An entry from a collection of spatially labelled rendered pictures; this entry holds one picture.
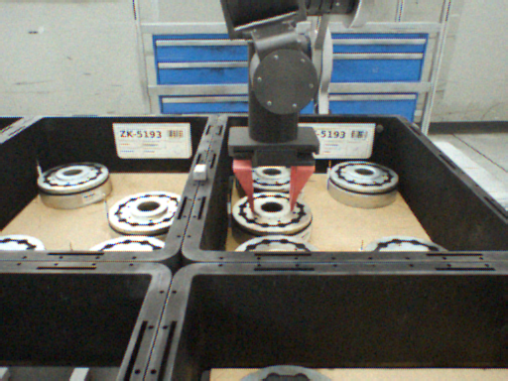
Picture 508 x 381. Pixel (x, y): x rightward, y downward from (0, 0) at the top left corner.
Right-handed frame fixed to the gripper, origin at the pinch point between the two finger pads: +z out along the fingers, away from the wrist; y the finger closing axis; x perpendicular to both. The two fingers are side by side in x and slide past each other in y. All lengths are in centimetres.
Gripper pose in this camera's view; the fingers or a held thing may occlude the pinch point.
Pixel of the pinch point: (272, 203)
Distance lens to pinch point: 51.8
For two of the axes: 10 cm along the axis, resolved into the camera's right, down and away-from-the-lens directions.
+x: -0.2, -4.6, 8.9
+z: 0.0, 8.9, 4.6
